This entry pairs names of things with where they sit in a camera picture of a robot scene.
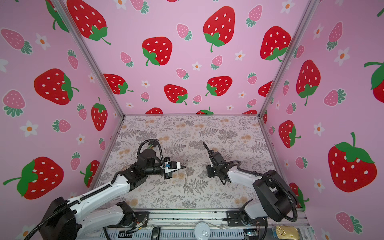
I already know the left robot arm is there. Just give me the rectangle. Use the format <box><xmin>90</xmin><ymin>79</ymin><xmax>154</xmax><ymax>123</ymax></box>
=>
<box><xmin>39</xmin><ymin>149</ymin><xmax>184</xmax><ymax>240</ymax></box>

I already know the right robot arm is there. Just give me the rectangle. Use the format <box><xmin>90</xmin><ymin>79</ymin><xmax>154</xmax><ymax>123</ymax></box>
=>
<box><xmin>203</xmin><ymin>143</ymin><xmax>298</xmax><ymax>226</ymax></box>

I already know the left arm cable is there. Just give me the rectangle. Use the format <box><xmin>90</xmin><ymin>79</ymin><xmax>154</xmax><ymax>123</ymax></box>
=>
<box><xmin>137</xmin><ymin>139</ymin><xmax>166</xmax><ymax>166</ymax></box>

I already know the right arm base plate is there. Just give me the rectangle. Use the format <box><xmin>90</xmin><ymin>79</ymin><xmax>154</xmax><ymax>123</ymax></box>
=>
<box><xmin>223</xmin><ymin>210</ymin><xmax>268</xmax><ymax>227</ymax></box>

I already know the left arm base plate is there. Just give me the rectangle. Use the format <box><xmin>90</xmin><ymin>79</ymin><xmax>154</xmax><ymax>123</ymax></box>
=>
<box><xmin>107</xmin><ymin>212</ymin><xmax>150</xmax><ymax>229</ymax></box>

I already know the aluminium front rail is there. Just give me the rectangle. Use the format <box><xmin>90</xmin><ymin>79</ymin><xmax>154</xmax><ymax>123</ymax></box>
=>
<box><xmin>81</xmin><ymin>209</ymin><xmax>317</xmax><ymax>240</ymax></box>

